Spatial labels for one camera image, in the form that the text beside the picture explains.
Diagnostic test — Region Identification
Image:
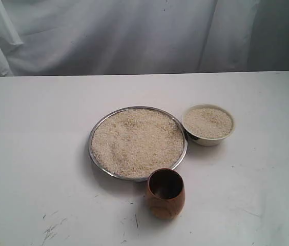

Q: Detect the brown wooden cup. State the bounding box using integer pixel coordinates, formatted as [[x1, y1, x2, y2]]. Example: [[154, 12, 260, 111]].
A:
[[146, 168, 185, 220]]

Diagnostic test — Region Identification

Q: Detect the small white rice bowl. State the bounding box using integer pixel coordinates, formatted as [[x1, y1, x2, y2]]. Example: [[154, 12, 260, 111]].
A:
[[181, 104, 235, 146]]

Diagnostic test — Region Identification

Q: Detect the round steel rice plate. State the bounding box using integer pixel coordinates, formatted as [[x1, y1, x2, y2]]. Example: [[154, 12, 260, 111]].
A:
[[88, 106, 188, 182]]

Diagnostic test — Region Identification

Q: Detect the white backdrop curtain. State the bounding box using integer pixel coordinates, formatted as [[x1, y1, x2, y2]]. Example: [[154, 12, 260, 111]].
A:
[[0, 1, 289, 76]]

